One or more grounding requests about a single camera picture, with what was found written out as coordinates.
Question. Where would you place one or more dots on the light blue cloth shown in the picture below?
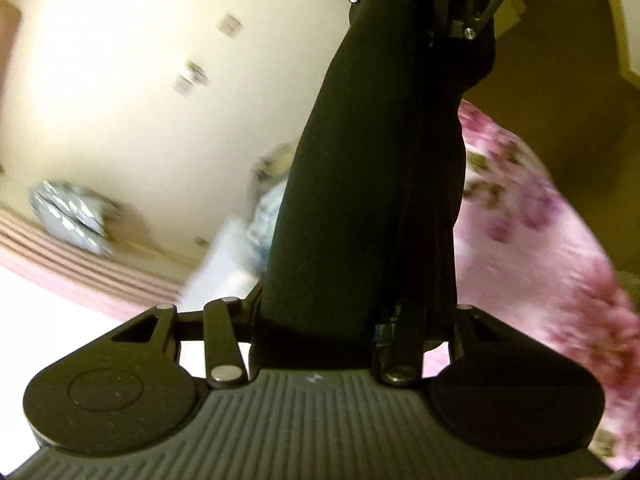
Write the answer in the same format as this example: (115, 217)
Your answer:
(267, 220)

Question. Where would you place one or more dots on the wall socket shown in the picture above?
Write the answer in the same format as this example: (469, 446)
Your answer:
(230, 25)
(191, 76)

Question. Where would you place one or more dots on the pink floral bed sheet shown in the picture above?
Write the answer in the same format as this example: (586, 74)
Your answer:
(550, 260)

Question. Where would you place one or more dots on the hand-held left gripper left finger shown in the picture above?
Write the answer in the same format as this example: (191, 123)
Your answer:
(222, 340)

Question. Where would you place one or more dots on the wooden wardrobe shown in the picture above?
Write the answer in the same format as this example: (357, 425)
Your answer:
(622, 15)

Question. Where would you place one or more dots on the black garment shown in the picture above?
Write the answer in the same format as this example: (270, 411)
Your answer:
(360, 185)

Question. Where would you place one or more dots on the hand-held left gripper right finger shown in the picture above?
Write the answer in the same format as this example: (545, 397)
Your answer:
(400, 350)

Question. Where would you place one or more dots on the pink ribbed headboard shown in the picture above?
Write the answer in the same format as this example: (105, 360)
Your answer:
(75, 275)

